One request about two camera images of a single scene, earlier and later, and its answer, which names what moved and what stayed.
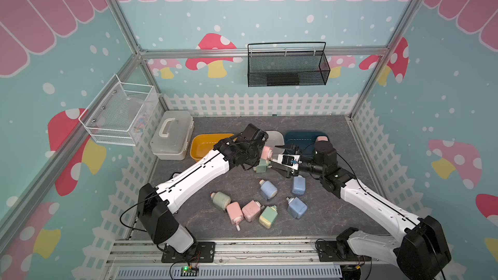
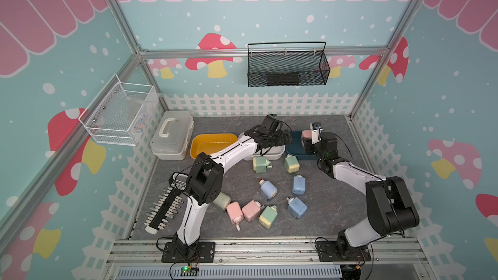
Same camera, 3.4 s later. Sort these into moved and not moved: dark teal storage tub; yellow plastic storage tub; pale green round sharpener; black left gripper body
Moved: black left gripper body
Not moved: dark teal storage tub; yellow plastic storage tub; pale green round sharpener
